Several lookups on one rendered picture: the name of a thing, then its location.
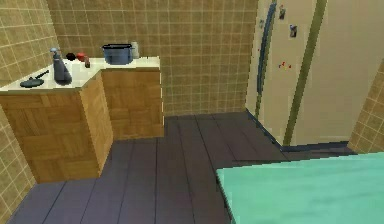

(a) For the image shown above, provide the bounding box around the blue fridge handle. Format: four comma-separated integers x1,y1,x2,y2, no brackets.
256,2,278,96

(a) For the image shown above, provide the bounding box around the wooden kitchen counter cabinet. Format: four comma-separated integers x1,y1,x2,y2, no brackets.
0,56,165,185

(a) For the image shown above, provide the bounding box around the black frying pan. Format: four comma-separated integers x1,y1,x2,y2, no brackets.
19,69,50,89

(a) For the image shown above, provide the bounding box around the grey cylindrical container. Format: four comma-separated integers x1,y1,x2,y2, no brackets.
130,41,140,60

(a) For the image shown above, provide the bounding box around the beige fridge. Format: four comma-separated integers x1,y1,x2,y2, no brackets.
245,0,384,148

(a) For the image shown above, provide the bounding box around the blue cooking pot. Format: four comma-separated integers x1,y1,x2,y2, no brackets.
101,43,135,66

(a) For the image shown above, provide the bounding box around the green table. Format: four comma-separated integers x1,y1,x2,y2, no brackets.
215,151,384,224

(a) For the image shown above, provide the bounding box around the dark blue spray bottle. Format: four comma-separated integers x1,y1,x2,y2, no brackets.
49,47,73,85

